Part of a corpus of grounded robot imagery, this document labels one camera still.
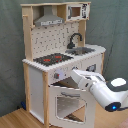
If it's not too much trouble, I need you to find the white dishwasher door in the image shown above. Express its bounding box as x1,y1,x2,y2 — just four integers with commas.
82,55,102,73

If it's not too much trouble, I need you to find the black toy stovetop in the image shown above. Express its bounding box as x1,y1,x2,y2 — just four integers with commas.
34,53,71,66

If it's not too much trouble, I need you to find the black toy faucet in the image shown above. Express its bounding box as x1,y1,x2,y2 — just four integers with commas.
67,32,83,50

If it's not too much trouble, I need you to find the white microwave door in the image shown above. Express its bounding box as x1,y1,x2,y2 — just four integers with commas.
66,3,90,21

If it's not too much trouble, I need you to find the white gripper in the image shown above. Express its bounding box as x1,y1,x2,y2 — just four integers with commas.
71,69,105,90

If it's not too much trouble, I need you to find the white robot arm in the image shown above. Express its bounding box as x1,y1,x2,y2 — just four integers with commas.
71,69,128,112

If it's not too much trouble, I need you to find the grey toy sink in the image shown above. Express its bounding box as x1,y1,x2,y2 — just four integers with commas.
65,47,95,55

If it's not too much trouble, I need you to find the wooden toy kitchen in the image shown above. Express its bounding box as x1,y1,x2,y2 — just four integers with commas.
22,2,105,128

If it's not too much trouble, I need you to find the white oven door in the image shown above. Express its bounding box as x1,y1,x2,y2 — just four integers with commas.
49,86,96,128

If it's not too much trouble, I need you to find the grey range hood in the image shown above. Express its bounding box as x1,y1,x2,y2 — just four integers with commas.
35,5,64,27

